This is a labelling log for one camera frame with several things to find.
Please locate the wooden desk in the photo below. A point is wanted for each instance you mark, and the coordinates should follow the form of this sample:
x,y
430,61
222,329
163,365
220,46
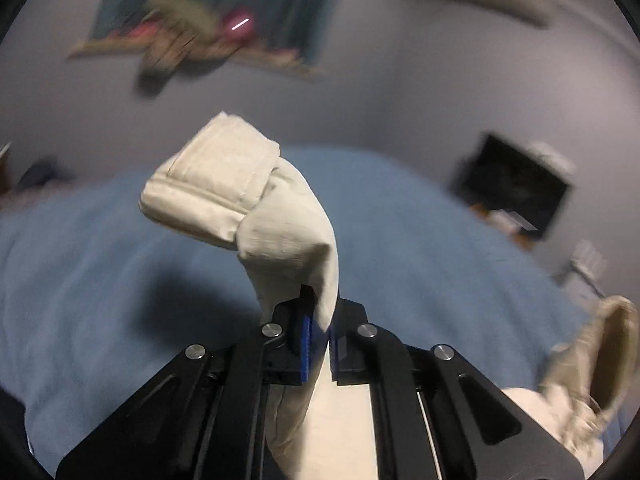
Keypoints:
x,y
500,220

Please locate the blue blanket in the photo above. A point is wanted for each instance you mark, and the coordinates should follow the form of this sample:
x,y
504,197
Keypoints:
x,y
125,270

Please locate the cream fabric garment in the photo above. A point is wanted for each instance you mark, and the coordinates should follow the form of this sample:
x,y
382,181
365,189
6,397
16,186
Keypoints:
x,y
280,220

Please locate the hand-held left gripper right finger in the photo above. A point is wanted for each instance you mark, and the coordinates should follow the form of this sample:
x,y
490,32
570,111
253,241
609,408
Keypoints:
x,y
334,355

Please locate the white box on television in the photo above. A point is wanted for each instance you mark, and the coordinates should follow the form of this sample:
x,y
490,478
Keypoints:
x,y
552,156

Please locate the white wall fixture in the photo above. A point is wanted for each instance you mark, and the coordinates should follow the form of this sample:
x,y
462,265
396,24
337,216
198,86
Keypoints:
x,y
586,261

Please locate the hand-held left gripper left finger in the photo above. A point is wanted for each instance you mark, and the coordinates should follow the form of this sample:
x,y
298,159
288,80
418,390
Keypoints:
x,y
306,350

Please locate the black television screen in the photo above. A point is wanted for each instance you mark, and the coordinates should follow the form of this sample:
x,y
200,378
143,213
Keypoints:
x,y
510,185

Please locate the wall poster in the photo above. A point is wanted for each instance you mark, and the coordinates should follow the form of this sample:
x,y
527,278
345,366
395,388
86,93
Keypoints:
x,y
210,15

